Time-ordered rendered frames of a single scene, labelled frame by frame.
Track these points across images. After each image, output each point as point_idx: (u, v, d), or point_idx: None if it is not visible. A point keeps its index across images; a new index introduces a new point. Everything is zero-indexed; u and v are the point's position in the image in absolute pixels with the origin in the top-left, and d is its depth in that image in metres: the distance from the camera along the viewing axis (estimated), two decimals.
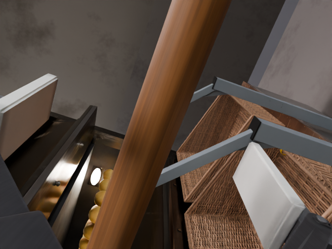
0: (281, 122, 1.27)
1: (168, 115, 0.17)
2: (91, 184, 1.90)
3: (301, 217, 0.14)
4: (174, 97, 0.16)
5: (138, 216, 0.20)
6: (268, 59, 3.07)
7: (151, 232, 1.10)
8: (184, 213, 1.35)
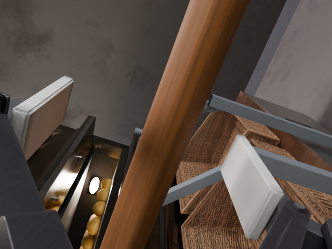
0: (276, 136, 1.29)
1: (148, 205, 0.19)
2: (89, 192, 1.92)
3: (281, 204, 0.15)
4: (153, 190, 0.19)
5: None
6: (266, 64, 3.09)
7: (147, 246, 1.12)
8: (181, 225, 1.37)
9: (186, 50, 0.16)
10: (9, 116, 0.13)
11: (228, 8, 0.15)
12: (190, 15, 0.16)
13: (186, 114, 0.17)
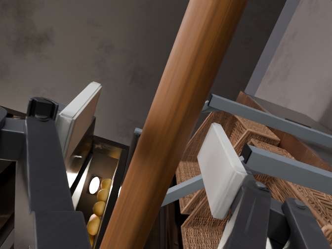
0: (276, 136, 1.29)
1: (150, 199, 0.19)
2: (89, 192, 1.92)
3: (245, 185, 0.15)
4: (155, 185, 0.19)
5: None
6: (266, 64, 3.09)
7: (147, 246, 1.12)
8: (181, 225, 1.37)
9: (188, 45, 0.16)
10: (53, 121, 0.14)
11: (229, 3, 0.15)
12: (191, 10, 0.16)
13: (187, 108, 0.17)
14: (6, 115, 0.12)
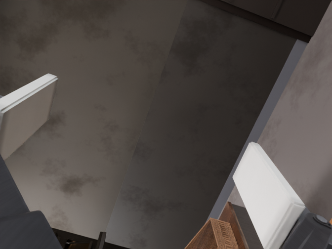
0: None
1: None
2: None
3: (301, 217, 0.14)
4: None
5: None
6: (254, 141, 3.45)
7: None
8: None
9: None
10: None
11: None
12: None
13: None
14: None
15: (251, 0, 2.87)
